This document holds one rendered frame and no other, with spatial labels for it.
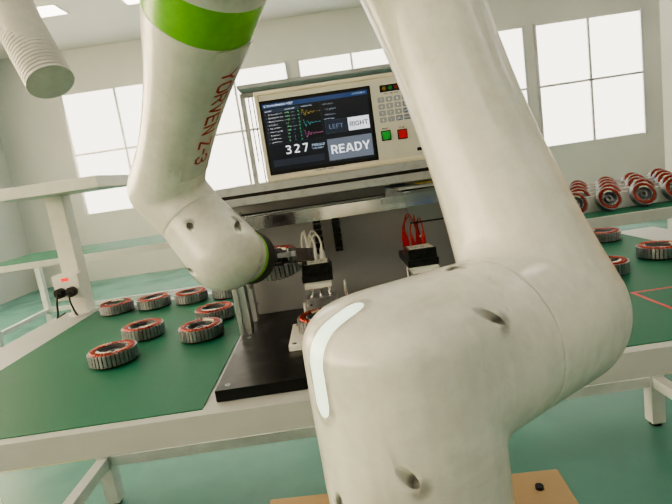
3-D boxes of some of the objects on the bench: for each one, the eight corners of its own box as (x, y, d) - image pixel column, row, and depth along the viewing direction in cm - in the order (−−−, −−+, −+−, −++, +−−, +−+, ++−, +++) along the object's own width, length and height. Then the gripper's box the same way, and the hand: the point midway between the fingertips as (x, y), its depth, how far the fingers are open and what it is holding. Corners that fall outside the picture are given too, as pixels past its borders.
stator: (116, 340, 137) (113, 327, 136) (155, 327, 145) (152, 315, 144) (133, 346, 129) (130, 332, 128) (173, 332, 137) (170, 319, 136)
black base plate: (573, 350, 89) (572, 338, 88) (216, 402, 89) (214, 391, 88) (487, 288, 135) (486, 280, 135) (253, 323, 135) (252, 315, 135)
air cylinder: (340, 316, 122) (337, 294, 121) (309, 321, 122) (306, 299, 121) (339, 310, 127) (336, 289, 126) (310, 315, 127) (307, 294, 126)
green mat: (202, 409, 87) (202, 408, 87) (-146, 461, 87) (-146, 460, 87) (265, 286, 179) (265, 285, 179) (97, 311, 179) (97, 310, 179)
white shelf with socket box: (129, 327, 150) (95, 175, 143) (7, 345, 150) (-33, 193, 143) (165, 297, 185) (140, 174, 177) (66, 312, 185) (37, 189, 177)
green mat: (938, 301, 87) (938, 300, 87) (590, 352, 87) (590, 351, 87) (620, 233, 179) (620, 233, 179) (452, 258, 179) (452, 258, 179)
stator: (201, 346, 121) (198, 331, 120) (171, 343, 127) (168, 329, 126) (233, 330, 130) (231, 316, 129) (203, 328, 136) (201, 315, 136)
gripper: (313, 225, 86) (328, 237, 108) (183, 246, 88) (224, 253, 110) (319, 269, 85) (333, 271, 107) (188, 288, 87) (228, 287, 109)
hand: (276, 261), depth 107 cm, fingers closed on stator, 11 cm apart
